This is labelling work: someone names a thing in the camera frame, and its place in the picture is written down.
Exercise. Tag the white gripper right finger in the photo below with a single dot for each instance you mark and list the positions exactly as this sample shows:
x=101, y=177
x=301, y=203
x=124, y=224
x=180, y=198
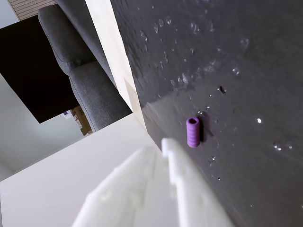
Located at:
x=189, y=189

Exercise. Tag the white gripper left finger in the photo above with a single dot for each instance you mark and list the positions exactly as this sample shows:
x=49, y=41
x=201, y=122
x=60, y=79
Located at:
x=127, y=189

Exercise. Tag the purple ribbed pen grip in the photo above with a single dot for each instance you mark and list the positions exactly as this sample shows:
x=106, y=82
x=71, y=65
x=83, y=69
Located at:
x=193, y=133

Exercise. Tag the dark grey table mat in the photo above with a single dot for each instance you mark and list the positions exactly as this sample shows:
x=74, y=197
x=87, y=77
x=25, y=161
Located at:
x=225, y=71

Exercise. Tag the grey fabric sofa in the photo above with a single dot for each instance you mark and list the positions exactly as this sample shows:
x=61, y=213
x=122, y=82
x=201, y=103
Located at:
x=80, y=71

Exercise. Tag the black floor rug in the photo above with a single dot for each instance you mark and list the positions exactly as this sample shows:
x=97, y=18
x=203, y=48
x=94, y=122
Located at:
x=30, y=71

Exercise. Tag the beige slatted panel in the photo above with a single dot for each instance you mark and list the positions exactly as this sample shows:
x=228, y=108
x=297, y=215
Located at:
x=30, y=8

